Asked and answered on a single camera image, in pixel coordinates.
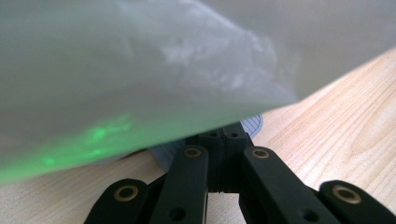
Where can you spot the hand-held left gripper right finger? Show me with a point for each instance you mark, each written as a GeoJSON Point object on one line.
{"type": "Point", "coordinates": [232, 168]}

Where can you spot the translucent plastic bag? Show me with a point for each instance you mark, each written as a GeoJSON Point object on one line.
{"type": "Point", "coordinates": [124, 77]}

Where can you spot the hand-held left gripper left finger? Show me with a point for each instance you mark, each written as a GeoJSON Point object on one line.
{"type": "Point", "coordinates": [216, 168]}

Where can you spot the white round bin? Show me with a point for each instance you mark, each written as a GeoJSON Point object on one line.
{"type": "Point", "coordinates": [253, 126]}

